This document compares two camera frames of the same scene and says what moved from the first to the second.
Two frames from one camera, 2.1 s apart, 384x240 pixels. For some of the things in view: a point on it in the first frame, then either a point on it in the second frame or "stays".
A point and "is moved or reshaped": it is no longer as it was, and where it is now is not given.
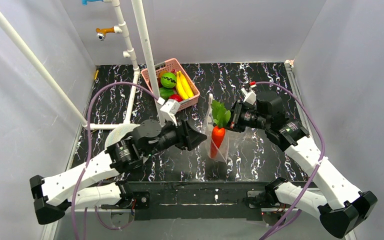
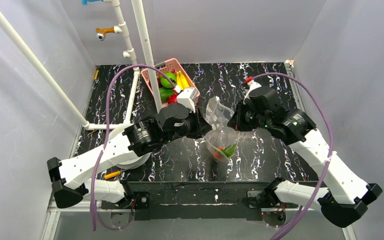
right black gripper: x=235 y=116 stays
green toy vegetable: x=165 y=92 stays
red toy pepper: x=176 y=97 stays
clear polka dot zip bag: x=216 y=139 is moved or reshaped
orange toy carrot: x=221 y=117 -> x=220 y=152
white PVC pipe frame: x=40 y=66 stays
